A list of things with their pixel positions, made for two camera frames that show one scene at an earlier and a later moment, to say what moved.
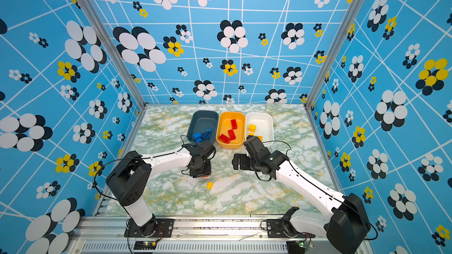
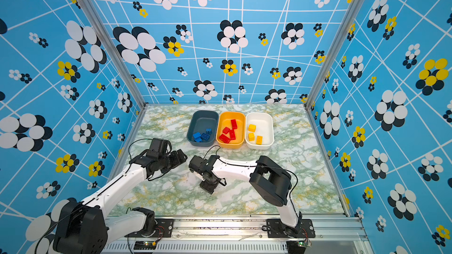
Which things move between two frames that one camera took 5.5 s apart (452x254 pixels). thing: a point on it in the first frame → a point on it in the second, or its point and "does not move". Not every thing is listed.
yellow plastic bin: x=231 y=130 does not move
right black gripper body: x=246 y=163 → x=208 y=187
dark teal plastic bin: x=203 y=126 does not move
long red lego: x=224 y=138 does not move
